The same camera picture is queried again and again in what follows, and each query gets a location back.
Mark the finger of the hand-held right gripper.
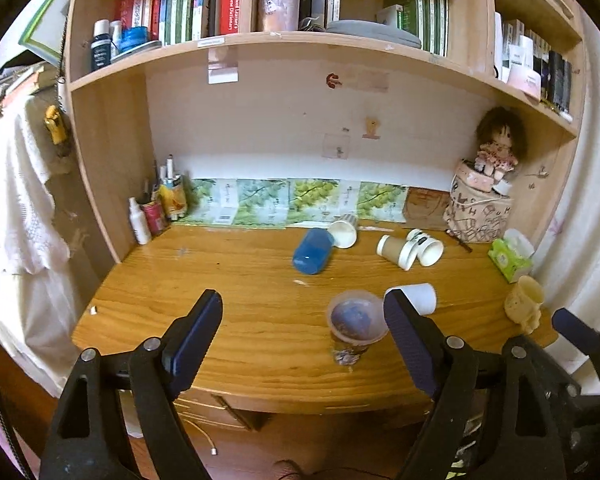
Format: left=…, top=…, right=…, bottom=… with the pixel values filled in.
left=551, top=307, right=600, bottom=397

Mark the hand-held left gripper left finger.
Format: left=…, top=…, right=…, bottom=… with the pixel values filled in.
left=39, top=288, right=224, bottom=480

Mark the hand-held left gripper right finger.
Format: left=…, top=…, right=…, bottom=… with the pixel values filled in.
left=383, top=288, right=583, bottom=480

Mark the plain white paper cup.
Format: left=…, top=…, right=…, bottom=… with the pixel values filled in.
left=384, top=283, right=437, bottom=316

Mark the clear plastic cup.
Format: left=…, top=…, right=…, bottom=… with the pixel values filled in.
left=327, top=290, right=390, bottom=367

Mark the brown paper cup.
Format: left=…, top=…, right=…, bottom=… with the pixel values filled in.
left=376, top=234, right=417, bottom=272

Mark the white cup with dark label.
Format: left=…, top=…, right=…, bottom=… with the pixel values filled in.
left=406, top=229, right=444, bottom=267

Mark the white paper cup near blue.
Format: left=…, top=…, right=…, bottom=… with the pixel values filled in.
left=327, top=213, right=359, bottom=250

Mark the cream ceramic mug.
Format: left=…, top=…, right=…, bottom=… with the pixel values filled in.
left=504, top=275, right=546, bottom=336

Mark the wooden desk drawer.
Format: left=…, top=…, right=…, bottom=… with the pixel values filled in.
left=172, top=391, right=273, bottom=432

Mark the green tissue box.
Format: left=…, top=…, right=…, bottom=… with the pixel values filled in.
left=487, top=228, right=535, bottom=283

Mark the dark pen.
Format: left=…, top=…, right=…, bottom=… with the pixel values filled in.
left=445, top=229, right=474, bottom=254

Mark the white spray bottle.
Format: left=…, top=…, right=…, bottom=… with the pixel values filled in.
left=128, top=197, right=152, bottom=246

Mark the red can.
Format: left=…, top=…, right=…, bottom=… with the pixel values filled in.
left=142, top=200, right=170, bottom=237

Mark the white curtain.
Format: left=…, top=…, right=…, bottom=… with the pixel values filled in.
left=534, top=10, right=600, bottom=377

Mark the brown cardboard sheet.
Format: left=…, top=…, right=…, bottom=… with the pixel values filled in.
left=404, top=187, right=453, bottom=231

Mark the yellow pen holder with pens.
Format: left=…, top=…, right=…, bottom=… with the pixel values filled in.
left=155, top=157, right=189, bottom=221

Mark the printed fabric sack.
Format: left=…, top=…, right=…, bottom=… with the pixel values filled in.
left=442, top=158, right=515, bottom=244

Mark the leaf-printed paper strip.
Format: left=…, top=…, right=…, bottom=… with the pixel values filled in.
left=180, top=177, right=409, bottom=228

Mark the rag doll with brown hair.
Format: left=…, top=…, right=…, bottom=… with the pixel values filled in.
left=475, top=106, right=527, bottom=182

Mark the white lace cloth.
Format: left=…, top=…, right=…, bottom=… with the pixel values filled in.
left=0, top=95, right=81, bottom=397

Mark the wooden bookshelf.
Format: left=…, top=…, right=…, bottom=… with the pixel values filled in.
left=60, top=0, right=588, bottom=266

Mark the yellow hanging toy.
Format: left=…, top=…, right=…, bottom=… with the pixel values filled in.
left=45, top=105, right=71, bottom=147

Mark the row of cosmetic boxes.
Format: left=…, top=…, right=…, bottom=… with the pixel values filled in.
left=494, top=12, right=576, bottom=114

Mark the dark ink bottle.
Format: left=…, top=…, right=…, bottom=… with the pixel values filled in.
left=90, top=20, right=113, bottom=72

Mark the blue round container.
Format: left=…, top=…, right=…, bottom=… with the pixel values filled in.
left=120, top=26, right=152, bottom=54

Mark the stack of worn books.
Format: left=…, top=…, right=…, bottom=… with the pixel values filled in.
left=0, top=61, right=61, bottom=129

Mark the grey pouch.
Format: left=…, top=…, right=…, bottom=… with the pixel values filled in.
left=325, top=20, right=424, bottom=51

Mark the small white bottle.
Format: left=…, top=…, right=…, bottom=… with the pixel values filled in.
left=109, top=20, right=124, bottom=59

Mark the small white box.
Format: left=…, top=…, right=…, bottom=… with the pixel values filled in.
left=377, top=5, right=405, bottom=29

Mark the row of red and green books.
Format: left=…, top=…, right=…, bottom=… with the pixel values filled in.
left=114, top=0, right=244, bottom=47

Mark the green framed picture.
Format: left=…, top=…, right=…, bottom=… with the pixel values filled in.
left=20, top=0, right=81, bottom=67

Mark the white cable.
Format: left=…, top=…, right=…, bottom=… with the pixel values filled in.
left=184, top=417, right=218, bottom=456

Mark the black cable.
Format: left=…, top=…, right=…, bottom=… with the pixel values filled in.
left=0, top=332, right=35, bottom=480

